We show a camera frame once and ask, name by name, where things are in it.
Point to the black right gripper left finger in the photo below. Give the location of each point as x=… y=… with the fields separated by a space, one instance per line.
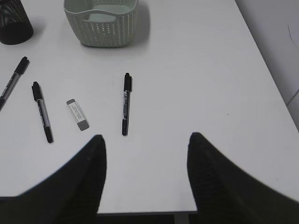
x=71 y=195

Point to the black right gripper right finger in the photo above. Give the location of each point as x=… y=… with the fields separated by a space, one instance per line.
x=226 y=194

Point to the black marker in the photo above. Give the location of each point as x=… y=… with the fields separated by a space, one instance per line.
x=126 y=103
x=19 y=71
x=38 y=97

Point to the white eraser right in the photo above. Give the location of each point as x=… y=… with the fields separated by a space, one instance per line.
x=78 y=114

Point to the pale green plastic basket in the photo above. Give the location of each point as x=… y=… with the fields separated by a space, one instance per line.
x=102 y=23

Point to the black mesh pen holder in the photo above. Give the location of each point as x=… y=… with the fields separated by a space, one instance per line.
x=15 y=27

